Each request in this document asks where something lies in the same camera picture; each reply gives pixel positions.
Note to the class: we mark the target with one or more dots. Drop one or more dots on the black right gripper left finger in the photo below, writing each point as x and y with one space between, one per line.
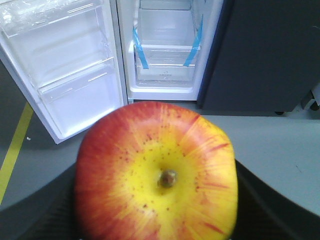
47 214

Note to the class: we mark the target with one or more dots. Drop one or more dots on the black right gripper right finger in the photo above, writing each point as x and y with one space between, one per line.
265 214

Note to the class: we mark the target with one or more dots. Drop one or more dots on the red yellow apple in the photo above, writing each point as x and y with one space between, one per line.
155 171

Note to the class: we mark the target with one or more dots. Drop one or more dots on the fridge door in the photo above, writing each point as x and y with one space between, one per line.
49 53

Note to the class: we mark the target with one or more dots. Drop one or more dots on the white open fridge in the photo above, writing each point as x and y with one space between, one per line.
166 45

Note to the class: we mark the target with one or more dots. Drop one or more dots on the clear lower door bin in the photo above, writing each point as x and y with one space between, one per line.
77 101

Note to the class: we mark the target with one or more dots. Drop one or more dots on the clear door bin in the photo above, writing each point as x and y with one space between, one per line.
77 101
19 16

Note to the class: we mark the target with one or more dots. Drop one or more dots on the grey appliance at right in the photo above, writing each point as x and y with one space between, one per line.
312 99

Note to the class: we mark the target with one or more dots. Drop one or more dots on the clear crisper drawer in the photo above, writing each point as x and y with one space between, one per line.
167 66

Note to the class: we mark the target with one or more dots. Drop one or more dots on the clear middle door bin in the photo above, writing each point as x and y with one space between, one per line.
19 16

